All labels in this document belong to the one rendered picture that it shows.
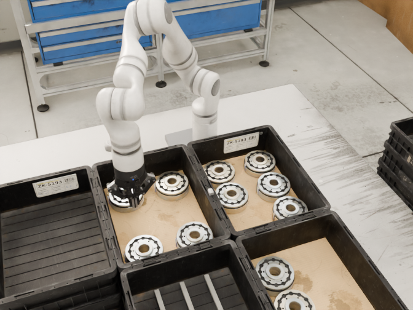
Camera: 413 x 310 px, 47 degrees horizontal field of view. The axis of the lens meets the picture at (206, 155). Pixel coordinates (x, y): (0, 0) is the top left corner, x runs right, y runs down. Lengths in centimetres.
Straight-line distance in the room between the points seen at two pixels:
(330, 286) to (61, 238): 75
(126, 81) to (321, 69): 278
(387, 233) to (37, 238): 108
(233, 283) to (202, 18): 232
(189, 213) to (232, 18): 219
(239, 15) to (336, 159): 180
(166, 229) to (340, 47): 297
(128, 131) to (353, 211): 89
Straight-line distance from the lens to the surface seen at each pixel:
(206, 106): 160
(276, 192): 145
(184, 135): 184
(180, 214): 141
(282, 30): 423
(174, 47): 133
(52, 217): 147
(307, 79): 360
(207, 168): 151
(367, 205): 171
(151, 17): 123
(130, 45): 114
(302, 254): 135
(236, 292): 126
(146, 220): 141
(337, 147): 190
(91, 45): 318
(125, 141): 107
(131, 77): 106
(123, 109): 101
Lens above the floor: 190
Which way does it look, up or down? 42 degrees down
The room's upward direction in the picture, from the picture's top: 1 degrees clockwise
